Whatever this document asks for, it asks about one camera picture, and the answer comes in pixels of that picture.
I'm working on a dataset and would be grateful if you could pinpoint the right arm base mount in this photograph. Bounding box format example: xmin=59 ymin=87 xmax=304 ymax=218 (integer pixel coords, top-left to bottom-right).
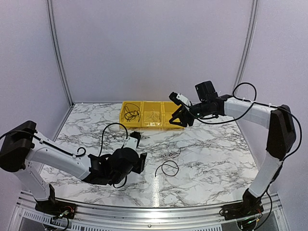
xmin=219 ymin=202 xmax=264 ymax=220

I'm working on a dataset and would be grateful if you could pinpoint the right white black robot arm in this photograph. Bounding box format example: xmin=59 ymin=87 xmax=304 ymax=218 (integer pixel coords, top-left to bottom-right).
xmin=169 ymin=81 xmax=298 ymax=219

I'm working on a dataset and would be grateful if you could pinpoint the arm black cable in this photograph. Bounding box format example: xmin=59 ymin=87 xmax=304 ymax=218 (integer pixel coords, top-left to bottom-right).
xmin=0 ymin=122 xmax=129 ymax=190
xmin=192 ymin=82 xmax=303 ymax=162

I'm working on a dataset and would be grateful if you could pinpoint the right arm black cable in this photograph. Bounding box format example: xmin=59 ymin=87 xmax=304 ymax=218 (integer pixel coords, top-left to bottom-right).
xmin=192 ymin=82 xmax=303 ymax=162

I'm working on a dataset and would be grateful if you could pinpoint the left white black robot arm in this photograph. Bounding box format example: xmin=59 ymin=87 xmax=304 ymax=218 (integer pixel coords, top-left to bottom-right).
xmin=0 ymin=120 xmax=147 ymax=218

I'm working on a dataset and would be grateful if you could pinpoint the left aluminium corner post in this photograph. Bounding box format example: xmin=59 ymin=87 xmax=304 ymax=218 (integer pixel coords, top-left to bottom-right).
xmin=46 ymin=0 xmax=74 ymax=107

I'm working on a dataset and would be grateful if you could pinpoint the aluminium front frame rail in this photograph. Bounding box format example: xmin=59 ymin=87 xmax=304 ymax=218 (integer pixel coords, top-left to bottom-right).
xmin=7 ymin=191 xmax=290 ymax=231

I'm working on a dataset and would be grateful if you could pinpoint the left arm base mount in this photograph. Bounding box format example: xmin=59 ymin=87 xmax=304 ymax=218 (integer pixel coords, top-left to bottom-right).
xmin=35 ymin=201 xmax=77 ymax=219

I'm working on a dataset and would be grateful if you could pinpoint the aluminium corner post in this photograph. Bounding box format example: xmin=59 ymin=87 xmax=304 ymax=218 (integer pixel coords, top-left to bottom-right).
xmin=232 ymin=0 xmax=259 ymax=94
xmin=46 ymin=0 xmax=74 ymax=107

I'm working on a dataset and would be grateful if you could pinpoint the yellow bin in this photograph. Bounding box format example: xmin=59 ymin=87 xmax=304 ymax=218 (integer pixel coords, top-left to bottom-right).
xmin=141 ymin=101 xmax=163 ymax=128
xmin=162 ymin=102 xmax=183 ymax=129
xmin=119 ymin=101 xmax=143 ymax=128

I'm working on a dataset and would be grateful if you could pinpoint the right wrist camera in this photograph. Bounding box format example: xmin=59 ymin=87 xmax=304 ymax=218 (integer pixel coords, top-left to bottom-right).
xmin=169 ymin=92 xmax=192 ymax=106

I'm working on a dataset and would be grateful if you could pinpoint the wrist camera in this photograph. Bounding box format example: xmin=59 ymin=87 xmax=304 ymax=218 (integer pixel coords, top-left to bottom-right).
xmin=122 ymin=131 xmax=141 ymax=151
xmin=169 ymin=92 xmax=192 ymax=106

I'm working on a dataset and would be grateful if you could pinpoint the red wire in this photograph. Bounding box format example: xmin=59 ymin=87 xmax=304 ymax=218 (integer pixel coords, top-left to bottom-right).
xmin=154 ymin=160 xmax=180 ymax=178

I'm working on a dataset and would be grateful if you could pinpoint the right aluminium corner post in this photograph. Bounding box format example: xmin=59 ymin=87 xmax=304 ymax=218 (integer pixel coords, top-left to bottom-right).
xmin=232 ymin=0 xmax=259 ymax=94

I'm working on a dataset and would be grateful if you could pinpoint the right yellow bin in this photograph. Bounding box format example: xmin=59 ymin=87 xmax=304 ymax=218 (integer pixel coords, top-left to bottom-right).
xmin=162 ymin=102 xmax=183 ymax=129

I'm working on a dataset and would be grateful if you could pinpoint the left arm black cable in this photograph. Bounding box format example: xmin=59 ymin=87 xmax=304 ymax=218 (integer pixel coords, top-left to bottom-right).
xmin=0 ymin=122 xmax=129 ymax=190

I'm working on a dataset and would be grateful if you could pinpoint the left yellow bin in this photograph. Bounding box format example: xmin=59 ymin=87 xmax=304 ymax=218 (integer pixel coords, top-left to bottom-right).
xmin=119 ymin=101 xmax=143 ymax=128

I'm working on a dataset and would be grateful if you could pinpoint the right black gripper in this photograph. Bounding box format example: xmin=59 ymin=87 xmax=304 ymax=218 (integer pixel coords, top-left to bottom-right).
xmin=169 ymin=101 xmax=210 ymax=128

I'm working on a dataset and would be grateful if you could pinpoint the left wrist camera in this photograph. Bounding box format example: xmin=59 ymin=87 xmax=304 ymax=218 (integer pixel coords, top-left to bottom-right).
xmin=122 ymin=131 xmax=141 ymax=151

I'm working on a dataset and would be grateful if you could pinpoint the middle yellow bin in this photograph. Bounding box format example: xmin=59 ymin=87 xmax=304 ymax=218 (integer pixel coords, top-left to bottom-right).
xmin=141 ymin=101 xmax=163 ymax=128

